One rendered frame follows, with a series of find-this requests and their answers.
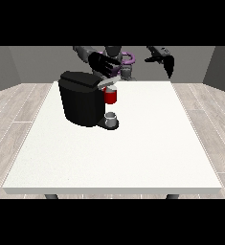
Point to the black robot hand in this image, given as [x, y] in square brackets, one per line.
[168, 63]
[102, 63]

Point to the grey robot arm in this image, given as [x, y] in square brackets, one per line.
[83, 52]
[158, 51]

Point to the pale grey machine lid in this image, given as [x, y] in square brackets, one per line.
[108, 81]

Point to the red pod holder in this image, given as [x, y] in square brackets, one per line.
[110, 97]

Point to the black coffee machine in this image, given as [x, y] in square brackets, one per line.
[80, 102]

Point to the grey robot trunk purple rings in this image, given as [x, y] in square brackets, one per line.
[127, 59]

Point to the small grey cup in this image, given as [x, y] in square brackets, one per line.
[111, 119]

